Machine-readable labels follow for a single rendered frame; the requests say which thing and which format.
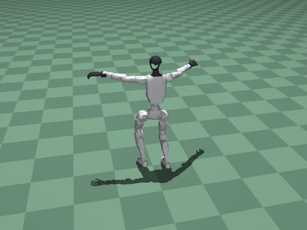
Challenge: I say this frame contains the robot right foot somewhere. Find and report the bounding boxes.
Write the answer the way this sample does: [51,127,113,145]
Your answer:
[161,157,171,169]

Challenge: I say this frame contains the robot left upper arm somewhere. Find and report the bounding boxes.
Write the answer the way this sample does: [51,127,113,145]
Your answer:
[120,75,147,85]

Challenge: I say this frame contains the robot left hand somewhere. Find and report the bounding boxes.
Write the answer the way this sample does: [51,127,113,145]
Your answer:
[87,71,107,79]

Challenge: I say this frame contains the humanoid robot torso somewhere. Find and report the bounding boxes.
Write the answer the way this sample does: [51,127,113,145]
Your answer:
[145,72,167,120]

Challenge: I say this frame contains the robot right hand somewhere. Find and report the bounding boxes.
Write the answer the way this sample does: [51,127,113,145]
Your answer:
[188,59,198,69]

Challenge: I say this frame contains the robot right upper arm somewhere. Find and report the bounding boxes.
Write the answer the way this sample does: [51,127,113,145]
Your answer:
[165,70,183,82]

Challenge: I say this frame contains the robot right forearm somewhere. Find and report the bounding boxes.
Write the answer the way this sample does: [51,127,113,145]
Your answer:
[177,64,191,73]

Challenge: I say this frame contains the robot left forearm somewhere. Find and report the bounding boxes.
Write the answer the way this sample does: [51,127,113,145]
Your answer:
[102,71,127,80]

